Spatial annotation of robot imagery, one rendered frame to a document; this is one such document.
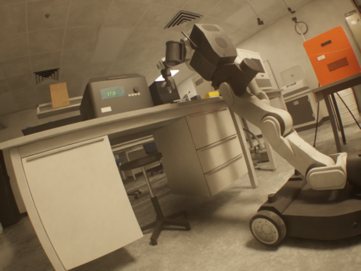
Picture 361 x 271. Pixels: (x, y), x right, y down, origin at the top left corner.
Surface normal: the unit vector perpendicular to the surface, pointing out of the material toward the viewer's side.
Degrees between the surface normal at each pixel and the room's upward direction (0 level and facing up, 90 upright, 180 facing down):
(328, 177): 90
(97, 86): 90
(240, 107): 105
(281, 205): 45
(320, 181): 90
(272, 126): 90
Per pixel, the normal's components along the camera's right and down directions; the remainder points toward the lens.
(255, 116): -0.80, 0.25
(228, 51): 0.38, -0.25
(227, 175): 0.57, -0.21
